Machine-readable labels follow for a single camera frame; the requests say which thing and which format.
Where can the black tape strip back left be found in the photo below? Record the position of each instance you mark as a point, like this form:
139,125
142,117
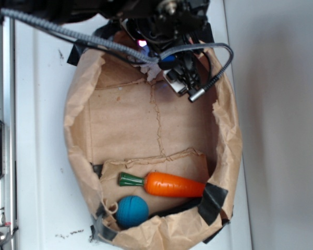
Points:
212,201

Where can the black tape strip front right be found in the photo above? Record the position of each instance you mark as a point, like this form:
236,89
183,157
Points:
79,46

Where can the aluminium frame rail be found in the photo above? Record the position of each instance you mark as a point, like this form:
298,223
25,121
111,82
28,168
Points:
8,200

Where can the brown paper bag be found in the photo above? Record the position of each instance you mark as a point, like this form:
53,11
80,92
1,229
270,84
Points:
116,121

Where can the black tape strip front left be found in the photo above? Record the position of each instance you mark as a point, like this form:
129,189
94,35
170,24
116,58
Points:
100,231

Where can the white paper ball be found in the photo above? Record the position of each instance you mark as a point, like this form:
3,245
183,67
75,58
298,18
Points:
152,71

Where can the black tape strip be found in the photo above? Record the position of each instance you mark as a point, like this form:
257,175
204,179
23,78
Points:
100,231
212,201
79,46

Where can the orange toy carrot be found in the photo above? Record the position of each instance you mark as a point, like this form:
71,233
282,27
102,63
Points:
163,184

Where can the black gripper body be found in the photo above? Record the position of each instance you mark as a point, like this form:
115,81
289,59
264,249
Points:
164,24

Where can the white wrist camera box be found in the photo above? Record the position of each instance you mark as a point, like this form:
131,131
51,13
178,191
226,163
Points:
178,83

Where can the blue toy ball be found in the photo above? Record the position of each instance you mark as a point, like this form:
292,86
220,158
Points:
132,211

